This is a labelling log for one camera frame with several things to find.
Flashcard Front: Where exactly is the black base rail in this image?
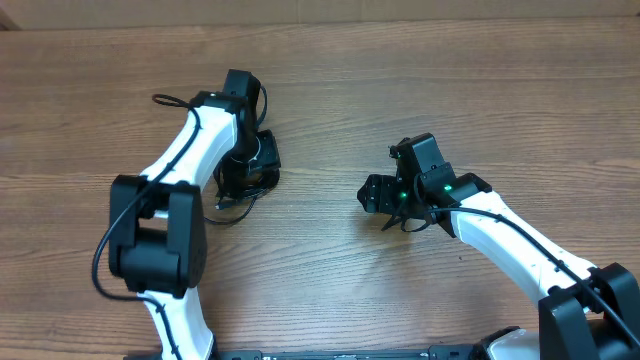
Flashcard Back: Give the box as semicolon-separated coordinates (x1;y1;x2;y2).
211;344;489;360

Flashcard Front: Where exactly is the black usb cable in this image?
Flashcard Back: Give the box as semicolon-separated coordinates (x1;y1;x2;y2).
203;164;281;226

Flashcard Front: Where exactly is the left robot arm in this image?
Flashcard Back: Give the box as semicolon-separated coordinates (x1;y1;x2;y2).
91;69;281;359

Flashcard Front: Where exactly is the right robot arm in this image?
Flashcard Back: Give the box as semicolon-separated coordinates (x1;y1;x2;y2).
357;133;639;360

